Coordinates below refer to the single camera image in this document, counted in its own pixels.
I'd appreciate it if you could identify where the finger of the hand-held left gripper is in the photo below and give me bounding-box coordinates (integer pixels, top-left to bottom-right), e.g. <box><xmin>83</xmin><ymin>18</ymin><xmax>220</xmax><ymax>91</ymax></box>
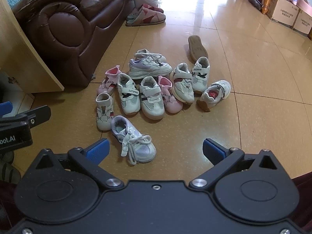
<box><xmin>0</xmin><ymin>101</ymin><xmax>13</xmax><ymax>119</ymax></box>
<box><xmin>15</xmin><ymin>105</ymin><xmax>52</xmax><ymax>129</ymax></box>

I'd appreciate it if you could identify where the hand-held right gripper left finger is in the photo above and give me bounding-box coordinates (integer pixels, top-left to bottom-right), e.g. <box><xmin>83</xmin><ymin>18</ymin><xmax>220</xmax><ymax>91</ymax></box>
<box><xmin>35</xmin><ymin>138</ymin><xmax>125</xmax><ymax>191</ymax></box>

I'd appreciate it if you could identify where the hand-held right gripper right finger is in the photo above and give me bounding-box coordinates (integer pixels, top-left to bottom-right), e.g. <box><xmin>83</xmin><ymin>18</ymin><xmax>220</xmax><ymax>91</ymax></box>
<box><xmin>189</xmin><ymin>138</ymin><xmax>279</xmax><ymax>190</ymax></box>

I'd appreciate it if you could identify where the white shoe cabinet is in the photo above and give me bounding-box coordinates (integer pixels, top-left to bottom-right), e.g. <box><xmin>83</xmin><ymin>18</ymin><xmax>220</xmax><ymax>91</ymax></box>
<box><xmin>0</xmin><ymin>63</ymin><xmax>35</xmax><ymax>115</ymax></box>

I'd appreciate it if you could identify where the white patterned sock shoe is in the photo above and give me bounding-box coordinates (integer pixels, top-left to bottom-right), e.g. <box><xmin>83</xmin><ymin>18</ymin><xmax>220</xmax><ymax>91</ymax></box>
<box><xmin>96</xmin><ymin>93</ymin><xmax>114</xmax><ymax>131</ymax></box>

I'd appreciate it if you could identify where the white maroon-striped sneaker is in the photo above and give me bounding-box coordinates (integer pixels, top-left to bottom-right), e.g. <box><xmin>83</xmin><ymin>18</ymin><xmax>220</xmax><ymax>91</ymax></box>
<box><xmin>197</xmin><ymin>79</ymin><xmax>232</xmax><ymax>113</ymax></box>
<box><xmin>171</xmin><ymin>63</ymin><xmax>195</xmax><ymax>103</ymax></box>

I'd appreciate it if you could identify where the white navy-strap sneaker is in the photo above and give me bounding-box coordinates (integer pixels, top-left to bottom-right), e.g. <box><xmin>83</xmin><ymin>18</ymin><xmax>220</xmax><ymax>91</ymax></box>
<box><xmin>117</xmin><ymin>73</ymin><xmax>141</xmax><ymax>115</ymax></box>
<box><xmin>191</xmin><ymin>57</ymin><xmax>211</xmax><ymax>94</ymax></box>

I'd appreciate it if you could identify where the pink sock shoe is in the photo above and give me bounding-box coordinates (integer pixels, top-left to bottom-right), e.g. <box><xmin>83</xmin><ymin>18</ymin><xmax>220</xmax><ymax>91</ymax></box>
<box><xmin>158</xmin><ymin>76</ymin><xmax>183</xmax><ymax>114</ymax></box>
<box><xmin>97</xmin><ymin>65</ymin><xmax>122</xmax><ymax>96</ymax></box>

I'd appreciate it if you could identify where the grey rubber slipper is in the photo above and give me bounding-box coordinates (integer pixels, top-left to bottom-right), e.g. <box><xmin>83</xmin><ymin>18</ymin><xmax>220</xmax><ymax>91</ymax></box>
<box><xmin>0</xmin><ymin>151</ymin><xmax>14</xmax><ymax>165</ymax></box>
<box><xmin>0</xmin><ymin>163</ymin><xmax>22</xmax><ymax>185</ymax></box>

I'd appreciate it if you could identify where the light wood cabinet door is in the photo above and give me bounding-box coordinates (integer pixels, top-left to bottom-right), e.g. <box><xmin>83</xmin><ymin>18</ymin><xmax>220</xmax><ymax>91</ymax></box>
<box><xmin>0</xmin><ymin>0</ymin><xmax>65</xmax><ymax>94</ymax></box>

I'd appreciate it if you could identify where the person's left leg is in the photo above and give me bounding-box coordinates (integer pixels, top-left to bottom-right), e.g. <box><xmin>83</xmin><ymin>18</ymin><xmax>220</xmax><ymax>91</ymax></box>
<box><xmin>0</xmin><ymin>180</ymin><xmax>17</xmax><ymax>234</ymax></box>

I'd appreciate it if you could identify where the white striped velcro sneaker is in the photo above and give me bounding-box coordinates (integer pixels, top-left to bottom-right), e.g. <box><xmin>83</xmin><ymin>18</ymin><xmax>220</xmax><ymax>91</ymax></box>
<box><xmin>139</xmin><ymin>76</ymin><xmax>166</xmax><ymax>121</ymax></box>

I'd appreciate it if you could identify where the brown leather sofa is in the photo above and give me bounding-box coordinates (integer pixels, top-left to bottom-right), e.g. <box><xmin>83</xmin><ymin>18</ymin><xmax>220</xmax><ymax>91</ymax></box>
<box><xmin>12</xmin><ymin>0</ymin><xmax>137</xmax><ymax>93</ymax></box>

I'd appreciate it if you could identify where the white knit shoe brown sole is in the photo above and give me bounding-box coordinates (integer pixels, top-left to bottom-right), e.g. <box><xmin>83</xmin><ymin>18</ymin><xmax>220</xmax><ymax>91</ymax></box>
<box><xmin>188</xmin><ymin>35</ymin><xmax>209</xmax><ymax>63</ymax></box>

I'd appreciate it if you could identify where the white lace-up sneaker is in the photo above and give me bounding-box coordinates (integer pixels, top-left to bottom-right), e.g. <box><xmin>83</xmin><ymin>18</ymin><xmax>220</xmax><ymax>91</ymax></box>
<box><xmin>135</xmin><ymin>49</ymin><xmax>168</xmax><ymax>63</ymax></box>

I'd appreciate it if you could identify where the pink red plush slipper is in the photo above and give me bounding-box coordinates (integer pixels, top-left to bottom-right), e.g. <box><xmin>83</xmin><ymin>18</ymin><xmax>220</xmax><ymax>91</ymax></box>
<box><xmin>133</xmin><ymin>3</ymin><xmax>164</xmax><ymax>15</ymax></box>
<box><xmin>125</xmin><ymin>8</ymin><xmax>166</xmax><ymax>27</ymax></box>

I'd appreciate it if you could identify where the dark grey bag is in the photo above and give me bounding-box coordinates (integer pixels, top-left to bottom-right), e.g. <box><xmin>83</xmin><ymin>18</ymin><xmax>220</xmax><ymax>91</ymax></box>
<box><xmin>246</xmin><ymin>0</ymin><xmax>265</xmax><ymax>9</ymax></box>

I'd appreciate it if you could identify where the cardboard box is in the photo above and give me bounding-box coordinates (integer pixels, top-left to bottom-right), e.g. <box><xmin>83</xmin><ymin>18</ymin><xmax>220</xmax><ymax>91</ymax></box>
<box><xmin>267</xmin><ymin>0</ymin><xmax>301</xmax><ymax>27</ymax></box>
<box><xmin>292</xmin><ymin>6</ymin><xmax>312</xmax><ymax>37</ymax></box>

